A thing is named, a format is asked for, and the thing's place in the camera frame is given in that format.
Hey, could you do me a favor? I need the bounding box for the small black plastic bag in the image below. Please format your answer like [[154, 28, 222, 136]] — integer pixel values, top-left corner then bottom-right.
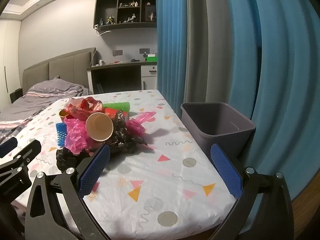
[[55, 147, 84, 173]]

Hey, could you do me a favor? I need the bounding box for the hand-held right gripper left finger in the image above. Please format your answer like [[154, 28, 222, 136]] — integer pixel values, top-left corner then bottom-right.
[[24, 144, 112, 240]]

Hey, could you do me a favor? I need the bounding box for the blue foam net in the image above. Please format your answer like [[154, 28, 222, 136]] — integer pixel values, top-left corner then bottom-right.
[[55, 122, 68, 147]]

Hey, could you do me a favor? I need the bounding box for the grey plastic bin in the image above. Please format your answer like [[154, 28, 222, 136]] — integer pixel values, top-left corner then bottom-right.
[[180, 102, 257, 159]]

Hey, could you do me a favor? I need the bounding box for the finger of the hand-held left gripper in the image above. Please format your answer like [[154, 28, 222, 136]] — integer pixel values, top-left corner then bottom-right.
[[0, 140, 42, 172], [0, 137, 18, 158]]

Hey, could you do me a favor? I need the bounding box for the beige paper cup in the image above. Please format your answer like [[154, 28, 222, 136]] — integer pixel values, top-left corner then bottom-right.
[[86, 112, 114, 142]]

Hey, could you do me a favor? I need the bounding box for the row of small figurines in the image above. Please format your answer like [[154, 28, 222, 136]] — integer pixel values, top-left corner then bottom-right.
[[99, 1, 157, 26]]

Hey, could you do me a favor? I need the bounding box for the grey striped quilt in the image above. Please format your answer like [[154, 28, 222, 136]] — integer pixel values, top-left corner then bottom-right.
[[0, 79, 90, 145]]

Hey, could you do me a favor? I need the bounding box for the dark wall shelf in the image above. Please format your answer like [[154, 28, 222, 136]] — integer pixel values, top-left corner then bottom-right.
[[93, 0, 157, 29]]

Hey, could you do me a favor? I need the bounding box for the red paper cup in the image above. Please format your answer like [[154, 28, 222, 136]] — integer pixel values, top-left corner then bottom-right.
[[104, 107, 119, 120]]

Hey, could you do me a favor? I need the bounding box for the wide blue curtain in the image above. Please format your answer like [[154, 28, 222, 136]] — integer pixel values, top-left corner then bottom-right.
[[221, 0, 320, 195]]

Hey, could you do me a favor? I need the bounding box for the green foam net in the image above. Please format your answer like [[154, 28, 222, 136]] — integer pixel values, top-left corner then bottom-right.
[[102, 101, 131, 113]]

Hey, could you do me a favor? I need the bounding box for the grey padded headboard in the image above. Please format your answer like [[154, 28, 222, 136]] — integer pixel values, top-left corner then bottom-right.
[[22, 47, 97, 95]]

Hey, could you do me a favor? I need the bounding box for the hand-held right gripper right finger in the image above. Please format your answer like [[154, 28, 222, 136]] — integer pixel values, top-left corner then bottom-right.
[[209, 143, 295, 240]]

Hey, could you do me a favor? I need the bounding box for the grey curtain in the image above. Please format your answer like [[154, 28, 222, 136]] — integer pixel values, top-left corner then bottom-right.
[[185, 0, 225, 105]]

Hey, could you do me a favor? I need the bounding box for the large black plastic bag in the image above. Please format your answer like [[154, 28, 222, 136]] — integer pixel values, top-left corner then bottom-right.
[[100, 110, 148, 154]]

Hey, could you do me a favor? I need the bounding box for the red packet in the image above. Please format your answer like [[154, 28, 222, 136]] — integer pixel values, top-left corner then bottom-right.
[[64, 102, 89, 120]]

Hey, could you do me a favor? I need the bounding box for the dark and white desk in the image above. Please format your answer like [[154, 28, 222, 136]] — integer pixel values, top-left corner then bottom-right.
[[87, 60, 158, 94]]

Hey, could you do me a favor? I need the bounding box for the white wardrobe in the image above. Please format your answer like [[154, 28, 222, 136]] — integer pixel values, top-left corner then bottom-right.
[[0, 20, 21, 105]]

